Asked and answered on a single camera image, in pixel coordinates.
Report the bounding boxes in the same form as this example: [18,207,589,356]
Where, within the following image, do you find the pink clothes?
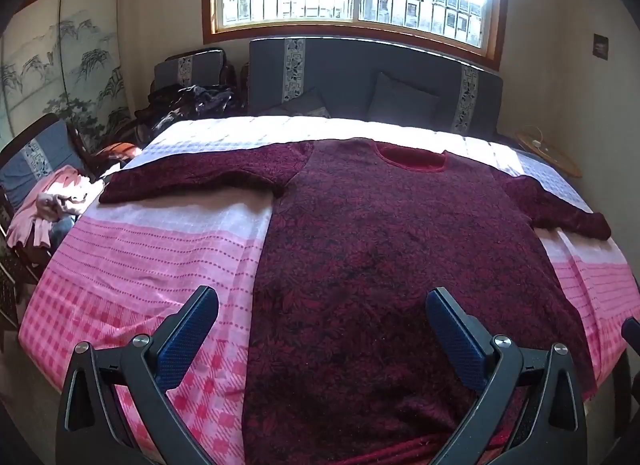
[7,165,106,248]

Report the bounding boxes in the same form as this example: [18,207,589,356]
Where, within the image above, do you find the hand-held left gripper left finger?
[56,285,221,465]

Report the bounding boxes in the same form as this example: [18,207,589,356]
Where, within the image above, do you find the grey armchair with dark clothes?
[150,48,241,106]

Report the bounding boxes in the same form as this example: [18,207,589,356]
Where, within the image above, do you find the small grey cushion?
[265,89,331,118]

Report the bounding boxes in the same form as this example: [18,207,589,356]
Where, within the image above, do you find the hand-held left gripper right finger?
[425,287,588,465]

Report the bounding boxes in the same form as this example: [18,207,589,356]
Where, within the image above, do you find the round wooden side table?
[515,131,583,178]

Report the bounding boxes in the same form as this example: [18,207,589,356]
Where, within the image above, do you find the dark red patterned sweater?
[99,138,612,465]

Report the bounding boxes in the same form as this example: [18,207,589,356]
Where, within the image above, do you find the pile of dark clothes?
[135,85,246,146]

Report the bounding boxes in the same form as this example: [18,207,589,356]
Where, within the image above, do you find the pink checked blanket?
[19,115,640,465]

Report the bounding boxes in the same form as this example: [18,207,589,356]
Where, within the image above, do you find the grey armchair with pink clothes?
[0,112,96,256]

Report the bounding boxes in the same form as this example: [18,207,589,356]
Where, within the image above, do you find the orange cloth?
[95,142,143,171]

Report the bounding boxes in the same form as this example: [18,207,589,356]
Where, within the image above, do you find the grey sofa with patterned strips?
[248,38,503,133]

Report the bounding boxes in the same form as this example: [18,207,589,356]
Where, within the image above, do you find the large grey cushion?
[368,72,441,123]

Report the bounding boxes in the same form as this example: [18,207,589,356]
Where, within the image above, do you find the painted folding screen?
[0,0,133,146]

